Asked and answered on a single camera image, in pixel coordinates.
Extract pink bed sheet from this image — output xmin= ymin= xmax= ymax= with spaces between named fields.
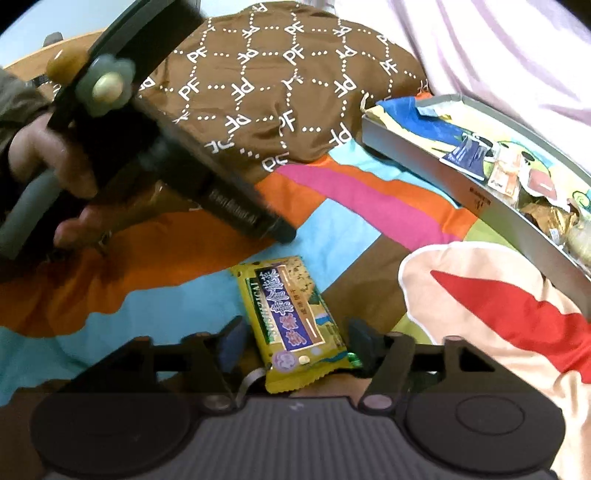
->
xmin=332 ymin=0 xmax=591 ymax=171

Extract crumpled paper scrap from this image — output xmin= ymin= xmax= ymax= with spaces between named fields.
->
xmin=416 ymin=102 xmax=455 ymax=121

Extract dinosaur crayon drawing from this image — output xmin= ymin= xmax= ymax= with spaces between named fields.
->
xmin=369 ymin=97 xmax=591 ymax=213

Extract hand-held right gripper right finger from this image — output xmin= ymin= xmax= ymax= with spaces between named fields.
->
xmin=348 ymin=318 xmax=522 ymax=412

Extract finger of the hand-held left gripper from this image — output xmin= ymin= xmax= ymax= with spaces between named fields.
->
xmin=252 ymin=208 xmax=297 ymax=244

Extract yellow snack bar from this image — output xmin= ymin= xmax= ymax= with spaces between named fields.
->
xmin=231 ymin=256 xmax=358 ymax=394

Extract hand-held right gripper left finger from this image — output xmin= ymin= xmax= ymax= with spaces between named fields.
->
xmin=69 ymin=316 xmax=250 ymax=412

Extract person's left hand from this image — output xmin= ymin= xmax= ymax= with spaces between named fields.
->
xmin=7 ymin=111 xmax=121 ymax=252

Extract person's left forearm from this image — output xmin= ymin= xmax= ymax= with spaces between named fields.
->
xmin=0 ymin=65 xmax=51 ymax=139

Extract grey shallow tray box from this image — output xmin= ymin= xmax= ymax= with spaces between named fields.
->
xmin=361 ymin=93 xmax=591 ymax=282

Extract blue white snack packet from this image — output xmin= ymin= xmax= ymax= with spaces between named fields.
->
xmin=438 ymin=136 xmax=497 ymax=181

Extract orange beige snack packet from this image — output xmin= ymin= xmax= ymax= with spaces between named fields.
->
xmin=488 ymin=157 xmax=522 ymax=197

